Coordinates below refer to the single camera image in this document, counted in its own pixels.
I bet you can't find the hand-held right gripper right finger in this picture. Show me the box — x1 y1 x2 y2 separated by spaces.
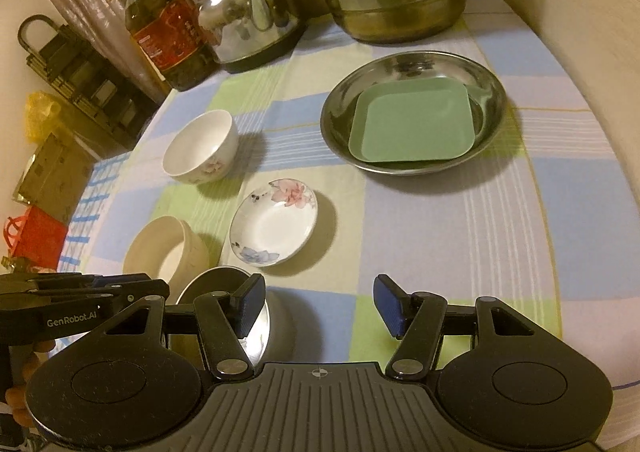
372 273 538 380

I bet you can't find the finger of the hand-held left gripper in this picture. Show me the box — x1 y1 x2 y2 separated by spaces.
0 273 151 294
30 279 171 306

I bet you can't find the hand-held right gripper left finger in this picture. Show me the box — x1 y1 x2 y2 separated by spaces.
102 273 268 380

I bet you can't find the cream bowl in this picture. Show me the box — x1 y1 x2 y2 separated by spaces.
122 215 211 305

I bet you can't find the steel bowl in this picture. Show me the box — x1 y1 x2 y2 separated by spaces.
176 266 273 368

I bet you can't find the small floral plate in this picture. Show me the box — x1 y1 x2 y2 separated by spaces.
229 179 319 266

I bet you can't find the white floral bowl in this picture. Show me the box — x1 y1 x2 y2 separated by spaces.
162 109 240 185

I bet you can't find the green square plate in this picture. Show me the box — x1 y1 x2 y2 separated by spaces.
348 78 474 163

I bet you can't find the round steel plate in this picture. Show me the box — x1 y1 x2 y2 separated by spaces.
320 51 510 176

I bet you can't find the person's left hand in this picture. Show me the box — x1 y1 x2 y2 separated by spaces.
4 339 55 428

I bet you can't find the red bag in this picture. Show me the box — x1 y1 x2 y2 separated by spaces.
4 206 69 269

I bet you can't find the checked tablecloth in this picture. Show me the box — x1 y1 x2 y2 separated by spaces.
47 0 638 452

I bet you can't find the cardboard box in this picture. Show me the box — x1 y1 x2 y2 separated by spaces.
12 132 96 225

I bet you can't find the yellow plastic bag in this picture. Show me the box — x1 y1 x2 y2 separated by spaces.
25 91 63 145

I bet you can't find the black rack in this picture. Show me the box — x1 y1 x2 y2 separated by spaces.
17 15 161 153

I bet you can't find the cooking oil bottle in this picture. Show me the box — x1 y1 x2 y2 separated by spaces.
109 0 217 92

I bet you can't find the steel kettle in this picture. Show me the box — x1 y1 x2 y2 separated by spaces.
196 0 308 74

